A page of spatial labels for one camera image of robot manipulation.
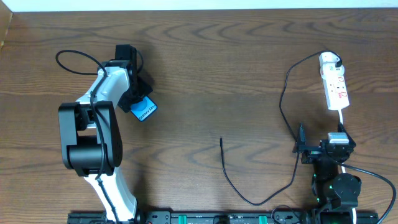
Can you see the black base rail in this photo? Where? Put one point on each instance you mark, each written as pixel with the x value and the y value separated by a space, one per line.
pixel 164 217

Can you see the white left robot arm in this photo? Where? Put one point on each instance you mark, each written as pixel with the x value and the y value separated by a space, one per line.
pixel 91 142

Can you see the white power strip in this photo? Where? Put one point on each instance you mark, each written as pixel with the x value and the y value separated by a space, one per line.
pixel 336 93

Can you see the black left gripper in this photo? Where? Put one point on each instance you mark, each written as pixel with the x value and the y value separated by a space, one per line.
pixel 135 94

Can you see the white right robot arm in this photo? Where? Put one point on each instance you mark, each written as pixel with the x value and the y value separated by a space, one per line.
pixel 337 192

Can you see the blue Galaxy smartphone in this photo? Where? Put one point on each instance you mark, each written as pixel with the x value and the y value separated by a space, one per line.
pixel 144 109

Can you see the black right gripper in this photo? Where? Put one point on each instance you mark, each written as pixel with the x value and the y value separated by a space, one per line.
pixel 314 149

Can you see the white charger plug adapter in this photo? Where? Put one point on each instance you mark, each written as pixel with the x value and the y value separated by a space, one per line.
pixel 330 65

